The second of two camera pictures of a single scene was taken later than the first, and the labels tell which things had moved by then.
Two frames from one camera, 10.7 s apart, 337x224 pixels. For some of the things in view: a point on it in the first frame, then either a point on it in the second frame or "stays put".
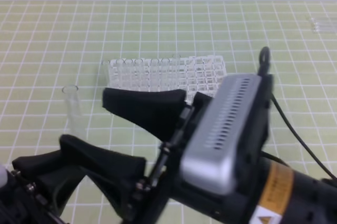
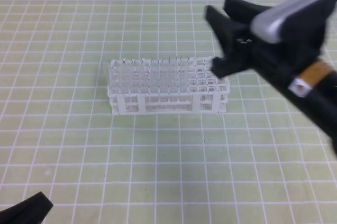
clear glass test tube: [73, 110] to [183, 75]
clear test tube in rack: [128, 74] stays put
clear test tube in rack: [154, 75] stays put
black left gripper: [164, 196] to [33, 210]
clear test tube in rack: [138, 74] stays put
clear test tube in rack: [165, 74] stays put
